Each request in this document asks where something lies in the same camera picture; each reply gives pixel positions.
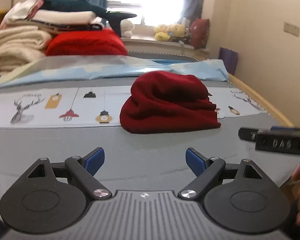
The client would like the dark red knit sweater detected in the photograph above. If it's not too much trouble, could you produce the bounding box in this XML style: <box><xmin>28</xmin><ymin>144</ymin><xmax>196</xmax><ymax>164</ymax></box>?
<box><xmin>120</xmin><ymin>71</ymin><xmax>221</xmax><ymax>134</ymax></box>

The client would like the grey printed bed sheet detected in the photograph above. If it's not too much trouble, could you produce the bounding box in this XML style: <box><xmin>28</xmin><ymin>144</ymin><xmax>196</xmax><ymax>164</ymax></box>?
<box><xmin>0</xmin><ymin>78</ymin><xmax>300</xmax><ymax>221</ymax></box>

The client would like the purple paper bag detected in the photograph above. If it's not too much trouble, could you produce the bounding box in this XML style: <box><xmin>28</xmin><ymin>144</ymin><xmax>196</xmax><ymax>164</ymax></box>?
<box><xmin>218</xmin><ymin>47</ymin><xmax>239</xmax><ymax>75</ymax></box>

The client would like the dark red cushion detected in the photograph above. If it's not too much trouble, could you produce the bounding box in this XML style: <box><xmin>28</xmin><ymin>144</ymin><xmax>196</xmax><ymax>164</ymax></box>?
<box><xmin>190</xmin><ymin>19</ymin><xmax>210</xmax><ymax>50</ymax></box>

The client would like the light blue patterned quilt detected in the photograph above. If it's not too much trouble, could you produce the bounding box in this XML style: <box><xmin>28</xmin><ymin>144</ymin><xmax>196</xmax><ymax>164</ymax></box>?
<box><xmin>0</xmin><ymin>55</ymin><xmax>229</xmax><ymax>88</ymax></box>

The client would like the beige folded blanket stack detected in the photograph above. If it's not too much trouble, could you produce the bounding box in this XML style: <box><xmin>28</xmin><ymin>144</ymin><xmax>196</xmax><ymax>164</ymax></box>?
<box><xmin>0</xmin><ymin>26</ymin><xmax>53</xmax><ymax>76</ymax></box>

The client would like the bright red folded blanket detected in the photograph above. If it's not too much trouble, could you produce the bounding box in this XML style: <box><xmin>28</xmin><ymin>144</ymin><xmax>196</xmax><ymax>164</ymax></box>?
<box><xmin>46</xmin><ymin>28</ymin><xmax>128</xmax><ymax>56</ymax></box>

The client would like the yellow plush toy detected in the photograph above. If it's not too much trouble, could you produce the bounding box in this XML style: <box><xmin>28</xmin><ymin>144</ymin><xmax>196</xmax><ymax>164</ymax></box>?
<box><xmin>154</xmin><ymin>23</ymin><xmax>189</xmax><ymax>42</ymax></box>

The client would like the white plush toy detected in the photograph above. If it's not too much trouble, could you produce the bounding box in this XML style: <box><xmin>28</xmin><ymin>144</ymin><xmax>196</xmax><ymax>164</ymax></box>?
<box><xmin>120</xmin><ymin>20</ymin><xmax>135</xmax><ymax>38</ymax></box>

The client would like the teal shark plush toy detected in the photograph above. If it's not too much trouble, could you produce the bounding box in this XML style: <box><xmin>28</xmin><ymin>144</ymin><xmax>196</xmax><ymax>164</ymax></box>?
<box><xmin>40</xmin><ymin>0</ymin><xmax>137</xmax><ymax>37</ymax></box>

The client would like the wooden bed frame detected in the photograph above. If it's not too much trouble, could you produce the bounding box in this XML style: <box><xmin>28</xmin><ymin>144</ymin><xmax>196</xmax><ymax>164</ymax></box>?
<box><xmin>229</xmin><ymin>74</ymin><xmax>294</xmax><ymax>127</ymax></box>

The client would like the wall socket plate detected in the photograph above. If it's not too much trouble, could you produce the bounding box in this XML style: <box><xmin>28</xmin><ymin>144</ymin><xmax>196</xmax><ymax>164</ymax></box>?
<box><xmin>283</xmin><ymin>22</ymin><xmax>300</xmax><ymax>37</ymax></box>

